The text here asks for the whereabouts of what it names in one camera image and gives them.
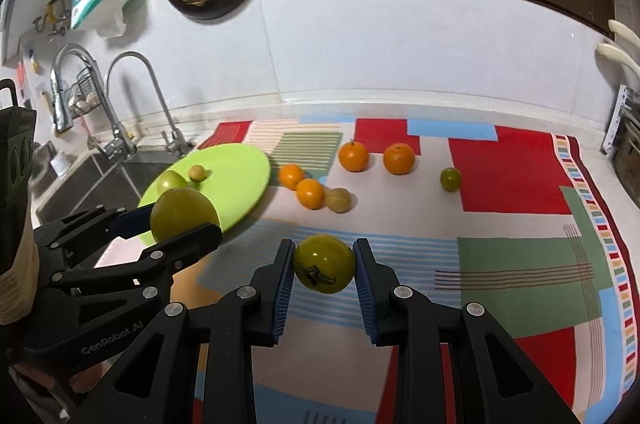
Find green plate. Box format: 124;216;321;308
137;143;272;249

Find chrome pull-down kitchen faucet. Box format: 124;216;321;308
50;44;138;157

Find black wire wall basket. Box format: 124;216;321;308
62;64;108;120

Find slim chrome gooseneck faucet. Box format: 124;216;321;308
103;51;193;155

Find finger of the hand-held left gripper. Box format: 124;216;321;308
32;205;156;270
42;223;223;305

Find small orange tangerine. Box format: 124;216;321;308
278;164;305;190
296;178;326;210

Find colourful patchwork table mat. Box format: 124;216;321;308
95;116;632;424

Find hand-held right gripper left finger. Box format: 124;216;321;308
70;238;297;424

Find brown round fruit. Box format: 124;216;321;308
326;187;353;214

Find small white jar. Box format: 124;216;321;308
50;154;76;177

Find stainless steel sink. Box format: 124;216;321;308
30;144;196;230

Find large orange tangerine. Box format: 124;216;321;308
338;140;370;173
383;143;416;176

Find person's left forearm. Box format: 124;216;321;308
0;199;41;326

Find small green citrus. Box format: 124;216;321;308
440;167;462;193

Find large green apple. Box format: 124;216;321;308
150;188;221;246
157;170;193;200

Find white countertop pot rack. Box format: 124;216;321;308
602;84;640;200

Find stainless steel pot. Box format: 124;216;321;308
614;143;640;196

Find person's left hand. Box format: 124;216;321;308
10;360;106;411

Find pot with white handle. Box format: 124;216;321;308
607;19;640;47
595;41;640;77

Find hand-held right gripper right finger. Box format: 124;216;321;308
352;238;588;424

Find yellow-green apple with sticker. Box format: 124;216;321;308
293;234;357;295

